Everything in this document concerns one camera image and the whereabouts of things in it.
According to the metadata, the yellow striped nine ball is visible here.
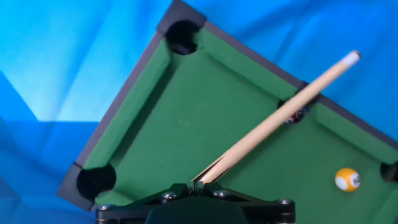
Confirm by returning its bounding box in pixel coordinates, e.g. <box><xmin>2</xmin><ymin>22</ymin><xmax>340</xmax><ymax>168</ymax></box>
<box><xmin>335</xmin><ymin>167</ymin><xmax>362</xmax><ymax>193</ymax></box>

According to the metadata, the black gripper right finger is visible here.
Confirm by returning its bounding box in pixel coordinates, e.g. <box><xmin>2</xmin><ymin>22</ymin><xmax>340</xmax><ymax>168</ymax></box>
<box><xmin>198</xmin><ymin>182</ymin><xmax>296</xmax><ymax>224</ymax></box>

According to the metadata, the mini green pool table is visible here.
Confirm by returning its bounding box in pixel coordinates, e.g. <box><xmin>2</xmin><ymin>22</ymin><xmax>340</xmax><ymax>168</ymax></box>
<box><xmin>56</xmin><ymin>0</ymin><xmax>398</xmax><ymax>224</ymax></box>

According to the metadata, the blue mountain print cloth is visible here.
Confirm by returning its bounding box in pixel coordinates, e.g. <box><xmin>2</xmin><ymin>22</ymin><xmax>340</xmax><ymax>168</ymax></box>
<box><xmin>0</xmin><ymin>0</ymin><xmax>398</xmax><ymax>224</ymax></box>

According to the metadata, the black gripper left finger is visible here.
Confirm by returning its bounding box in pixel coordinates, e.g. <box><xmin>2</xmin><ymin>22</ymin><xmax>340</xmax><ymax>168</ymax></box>
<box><xmin>95</xmin><ymin>182</ymin><xmax>197</xmax><ymax>224</ymax></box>

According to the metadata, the wooden pool cue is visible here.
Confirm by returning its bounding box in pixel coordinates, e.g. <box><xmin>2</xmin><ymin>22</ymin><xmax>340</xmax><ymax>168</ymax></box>
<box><xmin>191</xmin><ymin>50</ymin><xmax>362</xmax><ymax>185</ymax></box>

